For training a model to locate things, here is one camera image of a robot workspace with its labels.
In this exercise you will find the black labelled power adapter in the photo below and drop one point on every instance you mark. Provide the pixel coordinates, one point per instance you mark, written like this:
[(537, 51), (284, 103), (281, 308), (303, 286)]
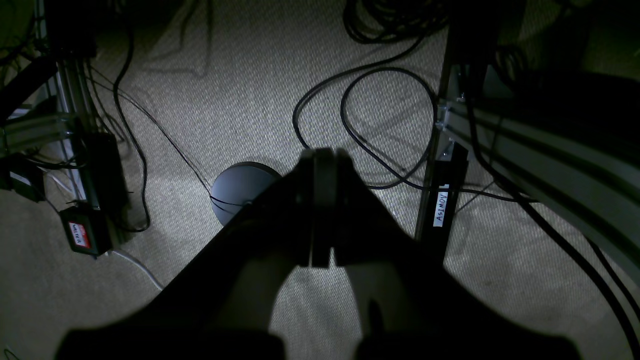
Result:
[(86, 229)]

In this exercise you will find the aluminium frame rail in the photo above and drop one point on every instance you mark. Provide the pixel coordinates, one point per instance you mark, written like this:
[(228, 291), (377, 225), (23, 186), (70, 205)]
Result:
[(590, 182)]

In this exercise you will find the round dark stand base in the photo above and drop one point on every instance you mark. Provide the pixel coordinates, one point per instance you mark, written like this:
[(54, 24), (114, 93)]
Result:
[(238, 186)]

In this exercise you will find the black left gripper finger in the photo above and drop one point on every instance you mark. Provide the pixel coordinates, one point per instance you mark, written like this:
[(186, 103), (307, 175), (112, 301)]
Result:
[(220, 305), (411, 308)]

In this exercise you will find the black post with ASIMOV label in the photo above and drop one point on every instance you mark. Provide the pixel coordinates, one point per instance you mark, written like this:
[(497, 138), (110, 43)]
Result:
[(439, 201)]

